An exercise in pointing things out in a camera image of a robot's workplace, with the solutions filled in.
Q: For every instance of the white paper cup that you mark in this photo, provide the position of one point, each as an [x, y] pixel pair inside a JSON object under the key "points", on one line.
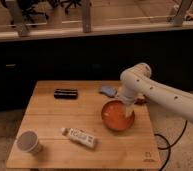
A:
{"points": [[28, 142]]}

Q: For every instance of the wooden table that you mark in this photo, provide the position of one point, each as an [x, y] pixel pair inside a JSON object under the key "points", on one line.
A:
{"points": [[134, 148]]}

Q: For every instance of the black office chair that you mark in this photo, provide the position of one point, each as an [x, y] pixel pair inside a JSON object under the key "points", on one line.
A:
{"points": [[28, 9], [70, 3]]}

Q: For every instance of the blue sponge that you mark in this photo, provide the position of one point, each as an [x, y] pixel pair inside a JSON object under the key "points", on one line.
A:
{"points": [[108, 91]]}

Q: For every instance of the black rectangular box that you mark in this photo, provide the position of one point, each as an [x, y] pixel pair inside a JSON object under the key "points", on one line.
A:
{"points": [[66, 94]]}

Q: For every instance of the orange ceramic bowl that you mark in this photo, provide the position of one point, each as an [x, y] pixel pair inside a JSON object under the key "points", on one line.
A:
{"points": [[113, 116]]}

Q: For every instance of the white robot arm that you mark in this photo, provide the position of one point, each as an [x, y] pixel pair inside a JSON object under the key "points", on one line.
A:
{"points": [[137, 80]]}

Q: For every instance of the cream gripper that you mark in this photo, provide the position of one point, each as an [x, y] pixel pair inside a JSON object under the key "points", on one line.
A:
{"points": [[129, 108]]}

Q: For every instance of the white tube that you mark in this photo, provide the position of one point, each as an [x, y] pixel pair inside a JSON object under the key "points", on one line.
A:
{"points": [[80, 137]]}

